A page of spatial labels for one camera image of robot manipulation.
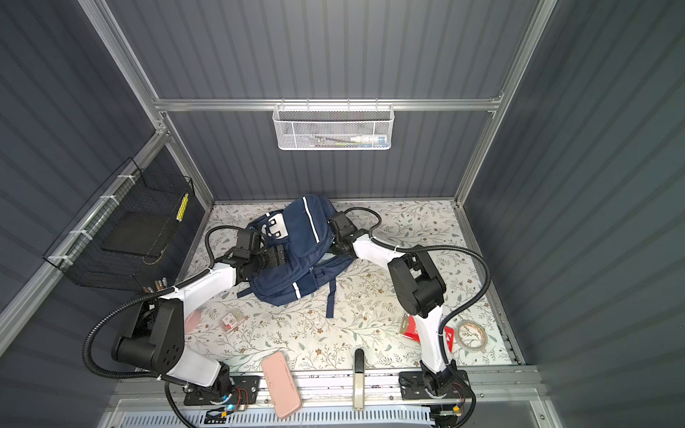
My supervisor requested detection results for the red card box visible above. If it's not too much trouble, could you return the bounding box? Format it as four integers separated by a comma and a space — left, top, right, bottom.
400, 314, 455, 352

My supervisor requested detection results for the black handled metal tool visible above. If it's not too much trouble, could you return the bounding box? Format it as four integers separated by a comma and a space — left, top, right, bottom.
352, 348, 365, 411

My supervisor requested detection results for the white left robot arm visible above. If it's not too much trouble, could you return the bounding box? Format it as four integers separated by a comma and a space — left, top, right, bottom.
81, 225, 288, 401

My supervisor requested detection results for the coloured pencils cup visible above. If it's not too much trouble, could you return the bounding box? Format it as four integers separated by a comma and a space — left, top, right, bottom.
141, 277, 203, 335

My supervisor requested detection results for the floral table mat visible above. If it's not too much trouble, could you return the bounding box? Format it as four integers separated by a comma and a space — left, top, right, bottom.
181, 200, 516, 372

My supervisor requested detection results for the black wire wall basket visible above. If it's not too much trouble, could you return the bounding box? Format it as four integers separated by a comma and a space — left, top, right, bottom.
44, 167, 196, 292

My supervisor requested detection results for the navy blue student backpack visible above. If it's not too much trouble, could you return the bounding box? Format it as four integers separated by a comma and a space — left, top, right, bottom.
237, 194, 353, 319

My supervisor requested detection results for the white wire mesh basket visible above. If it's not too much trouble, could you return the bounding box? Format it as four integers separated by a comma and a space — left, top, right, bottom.
272, 103, 395, 152

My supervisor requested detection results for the roll of clear tape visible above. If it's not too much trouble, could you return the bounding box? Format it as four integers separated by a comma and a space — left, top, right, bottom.
455, 320, 489, 352

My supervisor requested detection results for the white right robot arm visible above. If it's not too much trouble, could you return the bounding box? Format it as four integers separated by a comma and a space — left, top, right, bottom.
328, 207, 492, 397

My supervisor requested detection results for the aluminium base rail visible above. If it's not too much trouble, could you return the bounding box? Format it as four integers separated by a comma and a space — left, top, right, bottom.
106, 366, 549, 411

